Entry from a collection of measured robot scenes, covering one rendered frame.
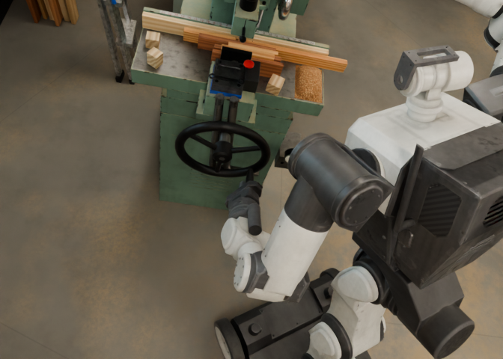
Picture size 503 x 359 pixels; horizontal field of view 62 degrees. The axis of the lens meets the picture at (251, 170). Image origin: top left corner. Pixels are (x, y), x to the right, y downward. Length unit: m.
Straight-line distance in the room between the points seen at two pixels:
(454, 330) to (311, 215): 0.42
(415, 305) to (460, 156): 0.35
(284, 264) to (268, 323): 1.02
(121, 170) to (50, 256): 0.50
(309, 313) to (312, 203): 1.16
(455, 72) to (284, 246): 0.41
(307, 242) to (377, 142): 0.21
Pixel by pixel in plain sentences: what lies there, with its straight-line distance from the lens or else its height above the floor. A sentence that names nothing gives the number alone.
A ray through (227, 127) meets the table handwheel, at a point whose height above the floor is 0.95.
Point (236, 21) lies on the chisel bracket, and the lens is 1.28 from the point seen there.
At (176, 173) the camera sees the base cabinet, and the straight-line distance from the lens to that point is 1.80.
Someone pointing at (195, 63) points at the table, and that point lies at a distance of 1.35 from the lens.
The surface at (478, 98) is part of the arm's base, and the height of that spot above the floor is 1.34.
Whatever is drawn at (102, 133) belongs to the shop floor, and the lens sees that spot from 2.28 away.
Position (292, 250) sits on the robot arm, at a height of 1.21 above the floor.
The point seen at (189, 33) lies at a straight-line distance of 1.39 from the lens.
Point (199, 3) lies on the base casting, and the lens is 1.71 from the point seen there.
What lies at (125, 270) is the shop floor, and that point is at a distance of 1.97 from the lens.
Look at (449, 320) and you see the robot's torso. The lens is 1.00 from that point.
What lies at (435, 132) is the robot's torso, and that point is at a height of 1.36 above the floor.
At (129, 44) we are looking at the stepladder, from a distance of 2.29.
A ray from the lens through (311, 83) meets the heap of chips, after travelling 1.35.
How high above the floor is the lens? 1.89
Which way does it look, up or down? 59 degrees down
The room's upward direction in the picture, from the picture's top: 22 degrees clockwise
